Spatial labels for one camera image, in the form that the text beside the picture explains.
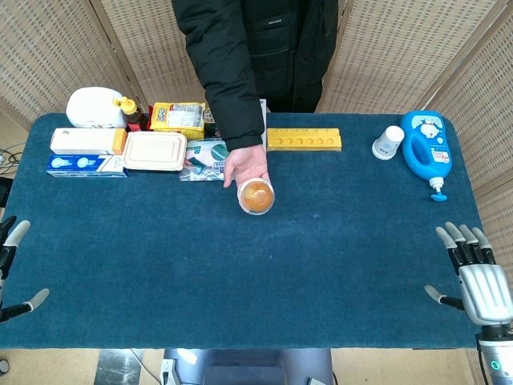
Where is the clear cup with orange content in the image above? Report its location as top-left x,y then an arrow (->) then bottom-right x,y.
236,179 -> 277,217

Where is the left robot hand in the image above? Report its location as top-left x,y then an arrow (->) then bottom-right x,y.
0,215 -> 51,324

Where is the white rounded container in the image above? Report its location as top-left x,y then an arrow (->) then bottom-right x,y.
66,87 -> 128,129

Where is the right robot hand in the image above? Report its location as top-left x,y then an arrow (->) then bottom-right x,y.
424,221 -> 513,326

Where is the blue table cloth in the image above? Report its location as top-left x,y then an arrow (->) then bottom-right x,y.
0,111 -> 485,350

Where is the beige lidded lunch box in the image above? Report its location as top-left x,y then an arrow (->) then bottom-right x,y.
122,131 -> 188,172

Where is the blue detergent pump bottle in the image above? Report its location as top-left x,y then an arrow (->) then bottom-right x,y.
399,110 -> 453,203

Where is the teal patterned flat package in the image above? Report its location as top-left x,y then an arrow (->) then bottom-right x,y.
179,138 -> 230,182

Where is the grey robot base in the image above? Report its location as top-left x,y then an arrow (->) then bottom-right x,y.
163,347 -> 334,385

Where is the person's black jacket sleeve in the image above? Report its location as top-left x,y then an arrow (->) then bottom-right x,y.
176,0 -> 266,152

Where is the person's black jacket torso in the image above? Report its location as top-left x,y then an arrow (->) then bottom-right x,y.
240,0 -> 340,114

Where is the yellow snack bag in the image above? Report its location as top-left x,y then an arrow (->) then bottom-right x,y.
149,101 -> 207,140

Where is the yellow capped honey bottle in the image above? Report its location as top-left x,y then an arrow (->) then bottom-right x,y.
113,96 -> 149,126

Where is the person's bare hand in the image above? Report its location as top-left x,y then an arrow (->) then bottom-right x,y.
223,144 -> 271,188

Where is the white and orange box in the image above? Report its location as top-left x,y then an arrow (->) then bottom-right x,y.
50,128 -> 128,156

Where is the yellow block with holes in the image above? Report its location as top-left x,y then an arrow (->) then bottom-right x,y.
266,128 -> 343,152

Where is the blue and white box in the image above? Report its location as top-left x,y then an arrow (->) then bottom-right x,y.
46,154 -> 128,178

